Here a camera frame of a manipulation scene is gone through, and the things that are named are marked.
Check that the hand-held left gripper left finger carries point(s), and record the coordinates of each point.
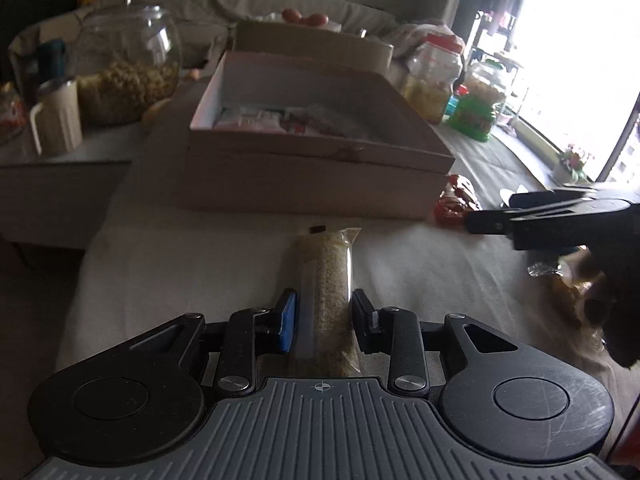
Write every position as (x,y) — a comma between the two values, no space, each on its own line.
(288,322)

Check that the white side table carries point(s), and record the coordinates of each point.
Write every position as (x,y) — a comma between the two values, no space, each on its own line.
(55,195)

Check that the potted plant white pot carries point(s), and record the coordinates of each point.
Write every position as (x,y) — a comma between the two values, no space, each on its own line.
(570,165)

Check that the large glass jar of peanuts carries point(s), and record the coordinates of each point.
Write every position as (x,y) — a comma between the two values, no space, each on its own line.
(127,85)

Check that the blue thermos bottle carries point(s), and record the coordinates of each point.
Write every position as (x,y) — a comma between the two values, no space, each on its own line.
(51,62)

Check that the clear green-edged snack packet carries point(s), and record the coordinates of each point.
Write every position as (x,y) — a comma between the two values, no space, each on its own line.
(247,120)

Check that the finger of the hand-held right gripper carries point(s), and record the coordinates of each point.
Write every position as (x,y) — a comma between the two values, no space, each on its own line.
(555,225)
(545,198)

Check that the long red snack packet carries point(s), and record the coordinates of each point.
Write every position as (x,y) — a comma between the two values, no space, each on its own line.
(452,202)

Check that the small red snack packet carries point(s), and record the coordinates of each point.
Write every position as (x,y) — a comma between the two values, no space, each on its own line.
(300,128)

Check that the pile of pale clothes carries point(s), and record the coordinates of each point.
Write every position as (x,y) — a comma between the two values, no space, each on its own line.
(422,35)

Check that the clear plastic jar red lid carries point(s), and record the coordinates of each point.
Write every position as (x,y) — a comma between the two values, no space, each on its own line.
(432,85)

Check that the clear rice cracker packet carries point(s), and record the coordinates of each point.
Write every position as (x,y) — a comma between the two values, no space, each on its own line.
(325,280)

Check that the cream lidded mug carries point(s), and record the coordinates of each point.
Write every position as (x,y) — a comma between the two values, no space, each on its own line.
(60,120)

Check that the grey covered sofa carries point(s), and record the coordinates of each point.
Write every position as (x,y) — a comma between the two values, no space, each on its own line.
(210,10)

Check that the white tablecloth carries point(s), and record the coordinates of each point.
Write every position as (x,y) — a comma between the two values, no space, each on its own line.
(175,270)

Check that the green candy dispenser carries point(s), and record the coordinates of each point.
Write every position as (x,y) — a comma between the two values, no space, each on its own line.
(475,115)

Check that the yellow clear snack packet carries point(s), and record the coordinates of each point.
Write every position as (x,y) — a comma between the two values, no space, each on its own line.
(565,300)

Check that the brown egg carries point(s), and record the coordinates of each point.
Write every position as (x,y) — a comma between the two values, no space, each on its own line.
(292,15)
(316,20)

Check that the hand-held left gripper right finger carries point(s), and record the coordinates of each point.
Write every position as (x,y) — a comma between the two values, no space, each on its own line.
(361,322)

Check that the small glass jar red label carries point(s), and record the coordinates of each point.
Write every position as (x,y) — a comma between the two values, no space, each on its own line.
(11,115)

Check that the pink cardboard box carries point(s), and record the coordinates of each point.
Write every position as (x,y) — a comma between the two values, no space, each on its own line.
(300,180)

